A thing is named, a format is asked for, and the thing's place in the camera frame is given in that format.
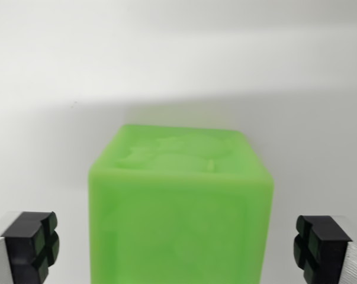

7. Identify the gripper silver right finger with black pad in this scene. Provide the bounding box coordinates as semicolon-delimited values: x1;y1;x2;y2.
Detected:
292;215;357;284

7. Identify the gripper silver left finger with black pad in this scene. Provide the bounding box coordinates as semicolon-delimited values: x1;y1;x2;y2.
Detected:
0;211;60;284

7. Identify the green embossed cube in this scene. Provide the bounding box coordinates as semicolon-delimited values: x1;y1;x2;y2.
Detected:
87;123;275;284

